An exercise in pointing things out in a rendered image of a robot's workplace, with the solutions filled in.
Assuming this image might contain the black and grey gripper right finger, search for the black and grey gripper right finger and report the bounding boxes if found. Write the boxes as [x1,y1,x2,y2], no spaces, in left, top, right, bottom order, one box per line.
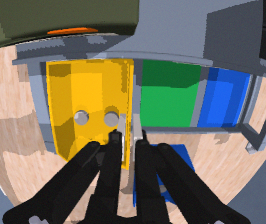
[132,114,251,224]

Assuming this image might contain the yellow bin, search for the yellow bin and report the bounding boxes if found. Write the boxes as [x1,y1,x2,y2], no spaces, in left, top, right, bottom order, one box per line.
[46,60,134,170]

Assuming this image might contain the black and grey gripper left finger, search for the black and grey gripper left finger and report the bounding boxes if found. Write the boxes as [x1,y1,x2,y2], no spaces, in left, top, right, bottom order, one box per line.
[2,113,126,224]

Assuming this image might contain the blue bin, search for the blue bin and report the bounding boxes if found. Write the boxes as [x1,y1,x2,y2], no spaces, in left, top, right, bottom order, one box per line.
[133,144,195,207]

